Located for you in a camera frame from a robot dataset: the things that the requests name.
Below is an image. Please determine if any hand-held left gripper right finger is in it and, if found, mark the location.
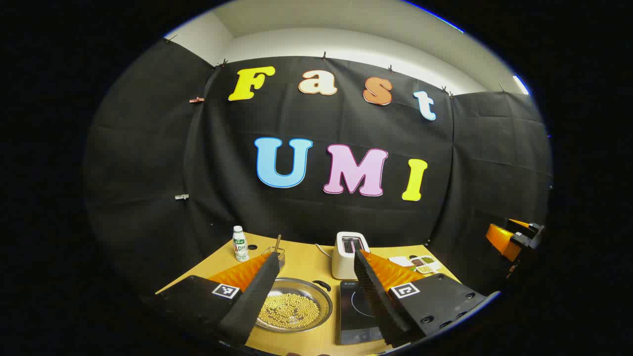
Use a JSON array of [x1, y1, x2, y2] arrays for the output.
[[353, 249, 490, 348]]

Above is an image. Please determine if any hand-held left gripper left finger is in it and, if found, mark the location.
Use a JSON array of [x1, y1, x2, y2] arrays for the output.
[[156, 251, 281, 347]]

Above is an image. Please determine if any black induction cooktop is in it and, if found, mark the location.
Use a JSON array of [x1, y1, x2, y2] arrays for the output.
[[339, 280, 391, 345]]

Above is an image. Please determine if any pile of yellow soybeans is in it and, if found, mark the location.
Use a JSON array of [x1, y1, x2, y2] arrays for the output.
[[260, 293, 321, 329]]

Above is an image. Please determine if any steel pot with black handles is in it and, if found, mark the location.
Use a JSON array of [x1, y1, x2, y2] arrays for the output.
[[255, 277, 333, 333]]

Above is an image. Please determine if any white toaster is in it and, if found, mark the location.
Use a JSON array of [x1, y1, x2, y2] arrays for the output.
[[331, 231, 370, 280]]

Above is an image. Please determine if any white bottle with green label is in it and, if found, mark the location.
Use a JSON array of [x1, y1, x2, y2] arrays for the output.
[[232, 225, 249, 262]]

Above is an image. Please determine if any white divided dish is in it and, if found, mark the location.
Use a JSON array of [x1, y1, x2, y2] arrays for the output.
[[410, 256, 442, 274]]

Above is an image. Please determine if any black backdrop cloth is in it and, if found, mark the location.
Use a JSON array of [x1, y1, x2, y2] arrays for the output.
[[83, 39, 553, 297]]

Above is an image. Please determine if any wire mesh basket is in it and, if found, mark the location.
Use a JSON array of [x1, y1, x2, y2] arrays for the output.
[[261, 247, 286, 271]]

